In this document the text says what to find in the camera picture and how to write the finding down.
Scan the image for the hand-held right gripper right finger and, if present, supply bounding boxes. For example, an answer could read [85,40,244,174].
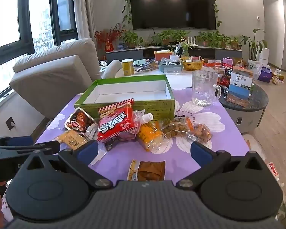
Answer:
[176,141,268,190]

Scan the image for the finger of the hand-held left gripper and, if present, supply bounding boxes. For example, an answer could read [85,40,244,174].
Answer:
[0,141,61,156]
[0,136,34,146]

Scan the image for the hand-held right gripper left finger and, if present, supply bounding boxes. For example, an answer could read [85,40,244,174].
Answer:
[20,139,113,189]

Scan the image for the dark chocolate cookie tray packet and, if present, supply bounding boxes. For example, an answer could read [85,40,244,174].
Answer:
[64,107,98,134]

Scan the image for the green cardboard box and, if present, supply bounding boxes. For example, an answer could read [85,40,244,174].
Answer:
[73,74,175,124]

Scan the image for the clear packet of brown snacks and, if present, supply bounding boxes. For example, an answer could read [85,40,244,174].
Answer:
[161,117,193,139]
[187,123,212,144]

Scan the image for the clear white printed packet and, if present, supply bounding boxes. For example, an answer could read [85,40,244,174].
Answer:
[86,123,100,141]

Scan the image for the yellow biscuit packet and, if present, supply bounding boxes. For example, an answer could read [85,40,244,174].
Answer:
[53,130,88,151]

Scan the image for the purple floral tablecloth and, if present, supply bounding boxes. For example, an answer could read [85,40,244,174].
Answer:
[35,86,252,184]

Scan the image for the pink snack packet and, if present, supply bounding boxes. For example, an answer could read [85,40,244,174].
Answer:
[105,131,137,148]

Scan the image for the red snack packet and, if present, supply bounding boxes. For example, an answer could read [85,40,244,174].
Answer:
[96,98,141,142]

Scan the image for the narrow orange snack packet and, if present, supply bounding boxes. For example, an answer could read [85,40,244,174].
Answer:
[127,159,140,181]

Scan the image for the brown square snack packet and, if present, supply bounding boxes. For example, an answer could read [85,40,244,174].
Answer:
[137,160,166,182]

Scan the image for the white-capped clear pouch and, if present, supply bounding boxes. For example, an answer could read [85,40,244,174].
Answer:
[133,110,153,124]

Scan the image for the clear glass pitcher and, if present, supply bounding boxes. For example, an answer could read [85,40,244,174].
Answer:
[191,70,222,107]

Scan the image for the beige armchair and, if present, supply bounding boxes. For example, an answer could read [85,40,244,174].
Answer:
[10,38,122,120]

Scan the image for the blue and white carton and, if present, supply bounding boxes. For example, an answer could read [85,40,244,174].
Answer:
[229,68,254,107]

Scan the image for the dark marble side table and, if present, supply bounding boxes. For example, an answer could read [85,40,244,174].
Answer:
[219,81,269,134]

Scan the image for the yellow woven basket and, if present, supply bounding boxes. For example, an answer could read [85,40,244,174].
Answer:
[181,57,205,71]

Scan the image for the grey-blue desk organizer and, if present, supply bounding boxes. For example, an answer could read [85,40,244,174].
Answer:
[158,60,183,73]

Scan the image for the yellow tin can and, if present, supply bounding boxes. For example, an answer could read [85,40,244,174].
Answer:
[121,59,134,76]

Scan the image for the round white coffee table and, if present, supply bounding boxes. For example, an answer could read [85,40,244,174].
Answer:
[116,60,229,81]

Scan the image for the black framed window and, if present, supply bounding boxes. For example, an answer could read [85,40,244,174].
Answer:
[0,0,77,101]

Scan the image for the purple gift bag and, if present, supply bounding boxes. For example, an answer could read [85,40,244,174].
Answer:
[258,67,272,83]

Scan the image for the grey television cabinet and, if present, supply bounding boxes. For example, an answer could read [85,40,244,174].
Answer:
[105,45,243,64]

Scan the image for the orange tissue box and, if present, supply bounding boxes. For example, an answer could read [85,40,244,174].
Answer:
[154,50,174,61]

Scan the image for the spider plant in glass vase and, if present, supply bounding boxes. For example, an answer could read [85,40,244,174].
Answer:
[176,35,193,58]

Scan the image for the potted green plant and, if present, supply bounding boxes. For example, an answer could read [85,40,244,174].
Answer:
[120,30,143,48]
[151,29,190,46]
[195,31,230,48]

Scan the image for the white air purifier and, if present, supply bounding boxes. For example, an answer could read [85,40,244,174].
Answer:
[259,48,270,67]

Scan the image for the red flower arrangement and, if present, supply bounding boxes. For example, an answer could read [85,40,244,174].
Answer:
[95,24,124,50]

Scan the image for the tall potted leafy plant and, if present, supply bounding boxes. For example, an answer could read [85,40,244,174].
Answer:
[240,29,268,61]

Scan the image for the beige curtain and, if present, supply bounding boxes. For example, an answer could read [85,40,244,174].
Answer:
[73,0,96,41]

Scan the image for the green vine around television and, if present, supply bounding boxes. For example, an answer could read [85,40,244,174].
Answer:
[122,0,223,29]

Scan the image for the wall socket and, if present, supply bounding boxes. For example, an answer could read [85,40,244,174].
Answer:
[5,117,16,131]

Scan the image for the black wall television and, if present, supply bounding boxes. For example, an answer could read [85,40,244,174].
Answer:
[129,0,216,30]

